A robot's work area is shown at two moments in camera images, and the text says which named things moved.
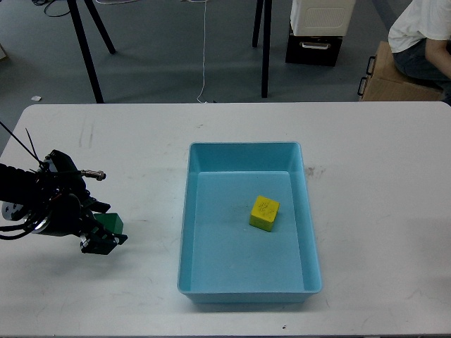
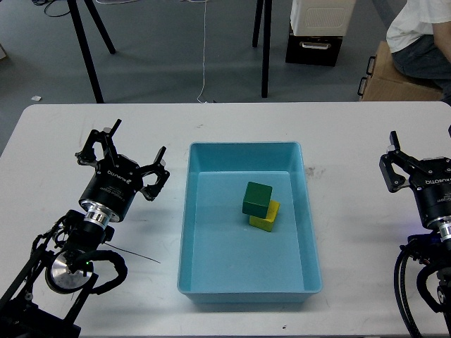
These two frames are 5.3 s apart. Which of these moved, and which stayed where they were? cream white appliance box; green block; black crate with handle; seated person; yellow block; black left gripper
Moved: black left gripper; green block
Stayed: black crate with handle; seated person; yellow block; cream white appliance box
